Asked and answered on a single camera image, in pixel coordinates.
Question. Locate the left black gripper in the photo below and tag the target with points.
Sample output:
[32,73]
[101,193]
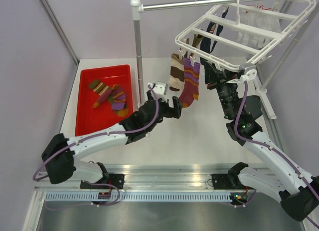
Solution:
[174,112]

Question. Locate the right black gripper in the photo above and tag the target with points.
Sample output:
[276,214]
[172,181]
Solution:
[216,78]

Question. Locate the purple striped sock back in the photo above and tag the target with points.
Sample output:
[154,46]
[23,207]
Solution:
[191,83]

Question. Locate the purple striped sock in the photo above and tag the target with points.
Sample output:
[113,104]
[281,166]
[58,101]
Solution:
[191,83]
[116,93]

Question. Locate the brown cream striped sock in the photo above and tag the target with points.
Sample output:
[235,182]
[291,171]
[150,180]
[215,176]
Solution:
[176,79]

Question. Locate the white clip sock hanger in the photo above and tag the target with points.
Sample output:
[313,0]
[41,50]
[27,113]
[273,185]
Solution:
[259,31]

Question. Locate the purple striped sock front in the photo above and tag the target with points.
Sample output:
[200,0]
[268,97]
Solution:
[116,93]

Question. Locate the olive green striped sock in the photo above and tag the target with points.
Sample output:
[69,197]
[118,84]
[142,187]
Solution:
[96,86]

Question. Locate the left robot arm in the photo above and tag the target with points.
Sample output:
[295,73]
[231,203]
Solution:
[62,156]

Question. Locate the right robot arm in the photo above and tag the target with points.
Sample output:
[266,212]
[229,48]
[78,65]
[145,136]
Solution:
[295,189]

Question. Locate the white fluffy socks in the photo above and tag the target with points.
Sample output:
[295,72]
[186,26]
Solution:
[261,21]

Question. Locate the olive brown patterned sock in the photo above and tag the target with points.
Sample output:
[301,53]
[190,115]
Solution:
[197,38]

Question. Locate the silver drying rack stand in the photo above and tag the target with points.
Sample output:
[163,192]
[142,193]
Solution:
[138,8]

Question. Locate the red plastic bin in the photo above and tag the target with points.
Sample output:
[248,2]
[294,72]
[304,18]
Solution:
[89,120]

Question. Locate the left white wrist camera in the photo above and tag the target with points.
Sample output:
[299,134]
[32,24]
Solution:
[159,90]

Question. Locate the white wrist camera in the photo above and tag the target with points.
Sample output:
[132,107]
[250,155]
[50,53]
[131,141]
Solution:
[159,90]
[246,72]

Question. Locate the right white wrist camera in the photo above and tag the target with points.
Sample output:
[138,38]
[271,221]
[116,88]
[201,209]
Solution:
[246,72]

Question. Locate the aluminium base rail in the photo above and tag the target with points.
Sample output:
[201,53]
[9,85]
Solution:
[175,178]

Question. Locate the white slotted cable duct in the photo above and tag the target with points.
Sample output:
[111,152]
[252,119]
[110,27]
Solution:
[140,196]

